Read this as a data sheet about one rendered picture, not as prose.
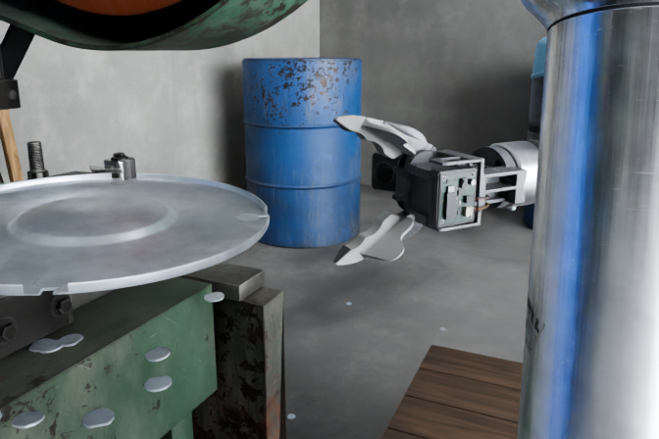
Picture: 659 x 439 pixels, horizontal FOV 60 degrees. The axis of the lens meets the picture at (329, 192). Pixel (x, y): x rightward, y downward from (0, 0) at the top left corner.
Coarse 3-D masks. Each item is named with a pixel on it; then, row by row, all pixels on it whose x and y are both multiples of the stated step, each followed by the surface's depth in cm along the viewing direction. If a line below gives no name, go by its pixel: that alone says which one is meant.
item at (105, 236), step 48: (0, 192) 55; (48, 192) 55; (96, 192) 56; (144, 192) 57; (192, 192) 58; (240, 192) 57; (0, 240) 43; (48, 240) 42; (96, 240) 43; (144, 240) 44; (192, 240) 44; (240, 240) 45; (0, 288) 34; (96, 288) 35
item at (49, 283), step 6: (48, 276) 37; (54, 276) 37; (60, 276) 37; (66, 276) 37; (36, 282) 36; (42, 282) 36; (48, 282) 36; (54, 282) 36; (60, 282) 36; (66, 282) 36; (42, 288) 35; (48, 288) 35; (54, 288) 35
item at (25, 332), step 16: (0, 304) 51; (16, 304) 53; (32, 304) 54; (48, 304) 56; (64, 304) 56; (0, 320) 51; (16, 320) 53; (32, 320) 54; (48, 320) 56; (64, 320) 58; (0, 336) 51; (16, 336) 53; (32, 336) 55; (0, 352) 52
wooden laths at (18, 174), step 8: (0, 112) 159; (8, 112) 161; (0, 120) 159; (8, 120) 161; (0, 128) 160; (8, 128) 161; (0, 136) 160; (8, 136) 161; (8, 144) 161; (8, 152) 161; (16, 152) 163; (8, 160) 161; (16, 160) 163; (8, 168) 162; (16, 168) 163; (16, 176) 163
